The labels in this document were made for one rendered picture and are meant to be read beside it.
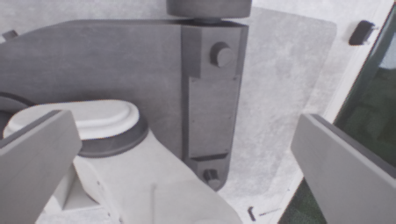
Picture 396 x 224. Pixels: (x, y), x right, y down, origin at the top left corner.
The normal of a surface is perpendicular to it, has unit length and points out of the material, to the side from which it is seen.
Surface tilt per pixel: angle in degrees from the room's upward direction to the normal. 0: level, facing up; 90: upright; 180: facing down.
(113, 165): 90
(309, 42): 0
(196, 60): 45
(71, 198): 90
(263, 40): 0
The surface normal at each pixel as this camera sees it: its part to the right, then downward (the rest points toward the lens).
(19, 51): 0.22, 0.48
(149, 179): 0.03, -0.87
